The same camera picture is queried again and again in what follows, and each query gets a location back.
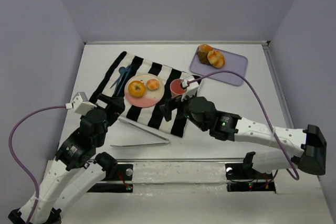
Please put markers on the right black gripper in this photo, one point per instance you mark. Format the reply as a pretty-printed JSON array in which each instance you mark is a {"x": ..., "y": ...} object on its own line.
[{"x": 171, "y": 106}]

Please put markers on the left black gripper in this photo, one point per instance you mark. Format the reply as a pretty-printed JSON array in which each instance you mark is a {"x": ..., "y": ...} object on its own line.
[{"x": 113, "y": 104}]

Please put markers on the small round bun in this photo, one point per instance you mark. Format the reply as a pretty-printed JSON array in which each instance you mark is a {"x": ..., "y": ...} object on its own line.
[{"x": 153, "y": 84}]

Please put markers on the orange bagel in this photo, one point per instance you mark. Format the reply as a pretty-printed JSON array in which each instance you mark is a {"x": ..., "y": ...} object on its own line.
[{"x": 136, "y": 89}]

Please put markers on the metal tongs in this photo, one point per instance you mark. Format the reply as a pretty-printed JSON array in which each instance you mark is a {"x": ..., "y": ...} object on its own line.
[{"x": 165, "y": 141}]

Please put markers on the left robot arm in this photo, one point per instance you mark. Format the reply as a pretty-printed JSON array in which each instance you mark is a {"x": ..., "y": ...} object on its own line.
[{"x": 76, "y": 166}]

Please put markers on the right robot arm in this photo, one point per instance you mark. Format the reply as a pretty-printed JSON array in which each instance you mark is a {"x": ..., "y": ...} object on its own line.
[{"x": 304, "y": 149}]

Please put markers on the pink cup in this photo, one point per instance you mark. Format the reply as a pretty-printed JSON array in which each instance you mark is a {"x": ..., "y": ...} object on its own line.
[{"x": 176, "y": 88}]

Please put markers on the cream and pink plate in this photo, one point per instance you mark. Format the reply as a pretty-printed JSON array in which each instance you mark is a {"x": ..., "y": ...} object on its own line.
[{"x": 150, "y": 97}]

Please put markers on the blue knife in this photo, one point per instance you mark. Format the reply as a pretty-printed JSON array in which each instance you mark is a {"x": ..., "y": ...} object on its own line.
[{"x": 126, "y": 77}]

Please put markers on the blue spoon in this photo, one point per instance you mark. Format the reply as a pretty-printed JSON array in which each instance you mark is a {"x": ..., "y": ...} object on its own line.
[{"x": 122, "y": 71}]

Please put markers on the blue fork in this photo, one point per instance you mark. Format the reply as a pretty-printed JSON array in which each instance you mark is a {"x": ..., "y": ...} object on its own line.
[{"x": 117, "y": 87}]

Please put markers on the black white striped placemat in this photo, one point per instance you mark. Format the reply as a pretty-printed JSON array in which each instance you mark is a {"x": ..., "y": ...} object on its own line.
[{"x": 152, "y": 116}]

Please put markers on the dark brown pastry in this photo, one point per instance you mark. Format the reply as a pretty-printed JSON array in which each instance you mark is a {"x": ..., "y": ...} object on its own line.
[{"x": 202, "y": 56}]

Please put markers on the glazed round bun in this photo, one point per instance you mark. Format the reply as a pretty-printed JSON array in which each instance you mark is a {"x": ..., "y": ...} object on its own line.
[{"x": 216, "y": 59}]

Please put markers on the top glazed bun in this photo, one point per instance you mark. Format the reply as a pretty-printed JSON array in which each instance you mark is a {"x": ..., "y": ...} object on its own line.
[{"x": 205, "y": 48}]

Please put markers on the lavender tray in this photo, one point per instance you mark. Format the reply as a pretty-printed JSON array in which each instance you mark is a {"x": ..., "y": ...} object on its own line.
[{"x": 233, "y": 62}]

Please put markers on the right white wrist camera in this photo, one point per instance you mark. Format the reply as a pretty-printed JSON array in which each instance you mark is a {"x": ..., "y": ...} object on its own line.
[{"x": 190, "y": 87}]

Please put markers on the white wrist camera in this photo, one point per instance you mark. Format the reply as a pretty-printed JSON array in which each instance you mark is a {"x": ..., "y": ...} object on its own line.
[
  {"x": 81, "y": 104},
  {"x": 190, "y": 87}
]

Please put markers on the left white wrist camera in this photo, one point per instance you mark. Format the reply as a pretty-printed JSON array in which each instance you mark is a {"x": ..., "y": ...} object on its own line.
[{"x": 81, "y": 104}]

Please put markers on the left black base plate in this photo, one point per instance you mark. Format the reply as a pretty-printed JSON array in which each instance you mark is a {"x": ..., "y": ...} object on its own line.
[{"x": 118, "y": 182}]

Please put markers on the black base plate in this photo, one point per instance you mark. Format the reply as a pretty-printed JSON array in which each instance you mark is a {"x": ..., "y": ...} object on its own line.
[
  {"x": 118, "y": 182},
  {"x": 240, "y": 180}
]

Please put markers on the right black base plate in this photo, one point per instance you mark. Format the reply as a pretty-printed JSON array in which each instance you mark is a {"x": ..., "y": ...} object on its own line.
[{"x": 240, "y": 180}]

